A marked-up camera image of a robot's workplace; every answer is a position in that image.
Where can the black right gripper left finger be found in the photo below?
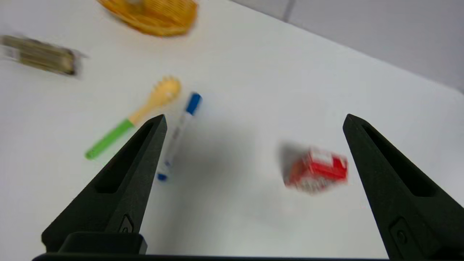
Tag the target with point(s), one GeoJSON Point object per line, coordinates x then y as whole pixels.
{"type": "Point", "coordinates": [123, 188]}

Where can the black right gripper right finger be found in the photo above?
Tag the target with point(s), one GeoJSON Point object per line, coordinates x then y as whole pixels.
{"type": "Point", "coordinates": [402, 192]}

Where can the yellow woven wicker basket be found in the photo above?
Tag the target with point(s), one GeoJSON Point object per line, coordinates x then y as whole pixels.
{"type": "Point", "coordinates": [156, 16]}

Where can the white marker with blue cap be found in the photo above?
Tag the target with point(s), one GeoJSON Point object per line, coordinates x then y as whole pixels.
{"type": "Point", "coordinates": [179, 132]}

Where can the red milk carton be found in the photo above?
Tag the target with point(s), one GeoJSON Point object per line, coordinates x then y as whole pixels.
{"type": "Point", "coordinates": [319, 170]}

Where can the gold wrapped snack pack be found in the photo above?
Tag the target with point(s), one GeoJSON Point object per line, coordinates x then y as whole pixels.
{"type": "Point", "coordinates": [43, 56]}

